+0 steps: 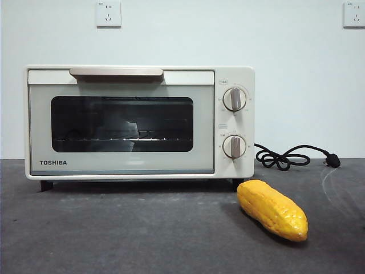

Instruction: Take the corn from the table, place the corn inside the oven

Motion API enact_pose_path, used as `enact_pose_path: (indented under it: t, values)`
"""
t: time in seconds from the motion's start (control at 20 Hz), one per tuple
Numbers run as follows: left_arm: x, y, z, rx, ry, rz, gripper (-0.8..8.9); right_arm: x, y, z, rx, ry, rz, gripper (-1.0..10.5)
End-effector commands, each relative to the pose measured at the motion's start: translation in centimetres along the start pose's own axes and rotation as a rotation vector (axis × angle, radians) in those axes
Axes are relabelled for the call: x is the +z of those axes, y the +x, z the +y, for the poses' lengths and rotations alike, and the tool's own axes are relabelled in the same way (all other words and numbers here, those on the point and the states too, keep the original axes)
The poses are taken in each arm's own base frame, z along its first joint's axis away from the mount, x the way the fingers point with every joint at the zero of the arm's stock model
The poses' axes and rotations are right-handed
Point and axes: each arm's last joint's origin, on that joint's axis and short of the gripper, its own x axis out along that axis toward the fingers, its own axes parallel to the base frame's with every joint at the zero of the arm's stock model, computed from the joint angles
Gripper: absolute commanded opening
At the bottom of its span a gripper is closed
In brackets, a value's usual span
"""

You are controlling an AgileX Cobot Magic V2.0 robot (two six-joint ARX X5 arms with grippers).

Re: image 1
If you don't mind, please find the glass oven door with handle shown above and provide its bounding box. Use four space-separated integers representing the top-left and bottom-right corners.
27 67 215 175

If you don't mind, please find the yellow corn cob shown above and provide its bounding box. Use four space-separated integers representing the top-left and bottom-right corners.
237 179 309 236

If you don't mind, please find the small cream oven knob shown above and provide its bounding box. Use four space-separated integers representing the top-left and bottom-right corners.
222 135 246 159

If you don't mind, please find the large cream oven knob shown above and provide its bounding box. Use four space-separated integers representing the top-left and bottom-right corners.
222 87 248 112

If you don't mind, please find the cream Toshiba toaster oven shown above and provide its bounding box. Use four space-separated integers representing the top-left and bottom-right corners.
23 65 256 180

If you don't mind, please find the metal wire oven rack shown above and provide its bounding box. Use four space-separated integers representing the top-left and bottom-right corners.
54 138 192 143

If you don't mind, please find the white wall socket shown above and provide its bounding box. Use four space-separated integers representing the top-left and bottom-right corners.
343 1 365 29
96 1 122 29

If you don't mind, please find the black power cable with plug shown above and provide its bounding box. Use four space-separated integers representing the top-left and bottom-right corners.
253 143 342 169

